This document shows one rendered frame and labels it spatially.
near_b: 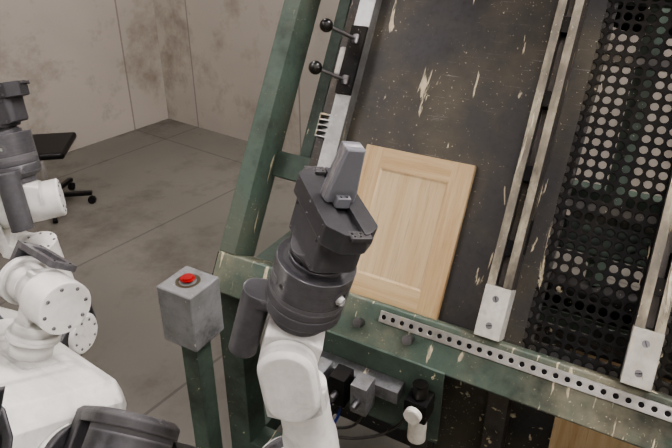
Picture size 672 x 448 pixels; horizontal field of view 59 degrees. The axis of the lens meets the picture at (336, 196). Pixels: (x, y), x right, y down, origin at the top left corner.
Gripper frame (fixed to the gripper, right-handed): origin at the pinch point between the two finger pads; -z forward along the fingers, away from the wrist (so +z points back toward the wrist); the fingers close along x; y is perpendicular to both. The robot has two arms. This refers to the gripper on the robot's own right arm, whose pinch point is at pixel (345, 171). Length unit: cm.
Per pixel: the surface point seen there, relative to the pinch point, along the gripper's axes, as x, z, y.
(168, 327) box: 74, 97, 4
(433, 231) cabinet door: 59, 53, 64
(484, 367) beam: 28, 70, 69
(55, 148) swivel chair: 316, 185, -26
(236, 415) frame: 78, 146, 33
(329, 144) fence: 92, 47, 45
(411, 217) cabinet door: 66, 53, 61
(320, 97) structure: 112, 42, 47
